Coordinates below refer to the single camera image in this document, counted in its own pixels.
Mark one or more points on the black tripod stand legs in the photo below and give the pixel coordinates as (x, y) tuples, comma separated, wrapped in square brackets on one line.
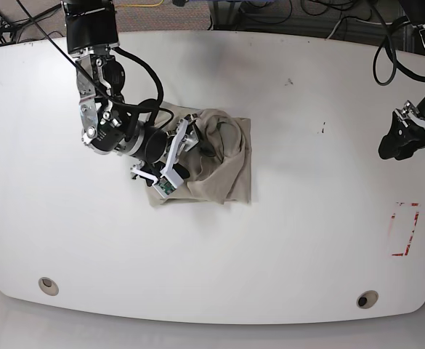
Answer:
[(12, 30)]

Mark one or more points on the red tape rectangle marking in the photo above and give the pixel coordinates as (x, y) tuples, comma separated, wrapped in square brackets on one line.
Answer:
[(402, 228)]

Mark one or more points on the table cable grommet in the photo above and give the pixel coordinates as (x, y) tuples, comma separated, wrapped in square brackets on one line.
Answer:
[(48, 287), (367, 299)]

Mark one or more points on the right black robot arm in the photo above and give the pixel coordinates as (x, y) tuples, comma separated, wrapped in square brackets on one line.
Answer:
[(109, 122)]

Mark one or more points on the beige T-shirt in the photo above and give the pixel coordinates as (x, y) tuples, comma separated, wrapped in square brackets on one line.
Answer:
[(223, 176)]

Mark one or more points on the right table cable grommet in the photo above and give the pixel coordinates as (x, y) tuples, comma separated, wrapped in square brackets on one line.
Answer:
[(367, 299)]

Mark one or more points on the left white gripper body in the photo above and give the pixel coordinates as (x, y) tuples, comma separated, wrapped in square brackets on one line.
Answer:
[(409, 114)]

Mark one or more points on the left table cable grommet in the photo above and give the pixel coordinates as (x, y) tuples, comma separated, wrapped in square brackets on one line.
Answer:
[(48, 287)]

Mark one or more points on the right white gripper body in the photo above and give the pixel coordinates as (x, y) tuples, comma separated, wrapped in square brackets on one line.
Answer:
[(157, 150)]

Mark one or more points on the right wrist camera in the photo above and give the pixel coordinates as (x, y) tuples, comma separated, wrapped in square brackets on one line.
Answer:
[(166, 185)]

